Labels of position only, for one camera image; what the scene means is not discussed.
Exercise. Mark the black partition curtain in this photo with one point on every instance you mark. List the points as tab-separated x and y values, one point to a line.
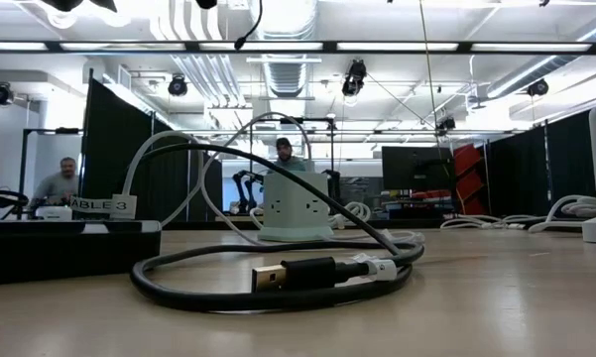
520	173
109	163

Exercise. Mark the red bin rack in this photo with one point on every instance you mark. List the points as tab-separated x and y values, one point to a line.
468	183

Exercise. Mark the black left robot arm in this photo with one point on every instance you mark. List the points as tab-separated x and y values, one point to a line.
63	4

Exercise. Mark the person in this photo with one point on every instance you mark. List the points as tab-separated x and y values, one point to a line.
283	149
59	186

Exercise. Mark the black overhead light bar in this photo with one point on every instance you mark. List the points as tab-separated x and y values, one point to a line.
329	47

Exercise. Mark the black monitor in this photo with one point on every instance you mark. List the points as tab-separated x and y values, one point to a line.
416	168

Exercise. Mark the black tray with label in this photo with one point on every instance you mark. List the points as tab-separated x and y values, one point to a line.
54	255

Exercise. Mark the silver ventilation duct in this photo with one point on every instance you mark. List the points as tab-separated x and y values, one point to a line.
285	74
525	74

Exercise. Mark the black ceiling spotlight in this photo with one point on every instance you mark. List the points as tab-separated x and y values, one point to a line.
177	85
538	87
446	125
1	93

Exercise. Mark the black background robot arm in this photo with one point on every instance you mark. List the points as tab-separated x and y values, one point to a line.
243	191

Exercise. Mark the black aluminium table frame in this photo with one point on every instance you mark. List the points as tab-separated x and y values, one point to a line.
218	224

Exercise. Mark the mint green power cube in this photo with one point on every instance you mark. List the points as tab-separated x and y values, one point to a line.
287	218

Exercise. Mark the black background station frame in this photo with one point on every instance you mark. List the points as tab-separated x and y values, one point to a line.
292	120
54	131

